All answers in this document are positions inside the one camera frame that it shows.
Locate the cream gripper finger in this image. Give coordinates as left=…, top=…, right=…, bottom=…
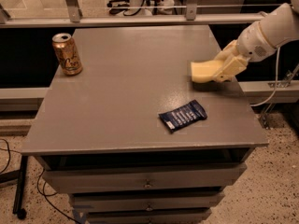
left=215, top=50, right=227, bottom=61
left=212, top=60, right=236, bottom=82

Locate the yellow sponge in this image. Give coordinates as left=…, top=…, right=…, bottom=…
left=191, top=60, right=223, bottom=83

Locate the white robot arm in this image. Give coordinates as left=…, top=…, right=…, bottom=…
left=212, top=0, right=299, bottom=82

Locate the blue rxbar wrapper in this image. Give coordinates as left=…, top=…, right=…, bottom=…
left=159, top=100, right=207, bottom=133

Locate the black office chair base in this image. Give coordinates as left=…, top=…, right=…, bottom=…
left=107, top=0, right=153, bottom=17

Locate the grey drawer cabinet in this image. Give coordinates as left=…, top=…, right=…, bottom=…
left=21, top=25, right=270, bottom=224

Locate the gold soda can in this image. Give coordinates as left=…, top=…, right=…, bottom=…
left=52, top=33, right=83, bottom=76

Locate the top grey drawer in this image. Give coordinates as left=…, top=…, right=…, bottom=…
left=43, top=163, right=247, bottom=193

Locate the grey drawer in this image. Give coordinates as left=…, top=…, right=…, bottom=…
left=43, top=163, right=247, bottom=193
left=70, top=191, right=224, bottom=212
left=87, top=208, right=211, bottom=224

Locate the bottom grey drawer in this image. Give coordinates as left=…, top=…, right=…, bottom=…
left=87, top=208, right=211, bottom=224

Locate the middle grey drawer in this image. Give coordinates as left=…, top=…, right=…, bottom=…
left=70, top=191, right=224, bottom=212

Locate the black stand leg with caster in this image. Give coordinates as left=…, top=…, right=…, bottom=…
left=0, top=156, right=28, bottom=220

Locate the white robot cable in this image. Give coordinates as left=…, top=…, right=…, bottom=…
left=249, top=46, right=281, bottom=108

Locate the metal railing frame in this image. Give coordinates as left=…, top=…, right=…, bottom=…
left=0, top=0, right=299, bottom=29

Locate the black floor cable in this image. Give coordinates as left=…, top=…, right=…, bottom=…
left=0, top=138, right=82, bottom=224

